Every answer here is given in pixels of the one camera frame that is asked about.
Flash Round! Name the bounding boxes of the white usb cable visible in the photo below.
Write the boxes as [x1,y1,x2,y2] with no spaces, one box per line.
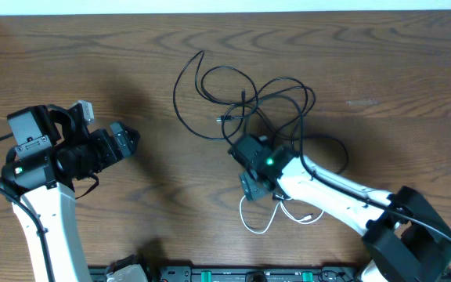
[238,193,325,235]

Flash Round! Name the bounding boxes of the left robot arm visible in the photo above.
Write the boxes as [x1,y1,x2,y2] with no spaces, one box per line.
[0,100,140,281]

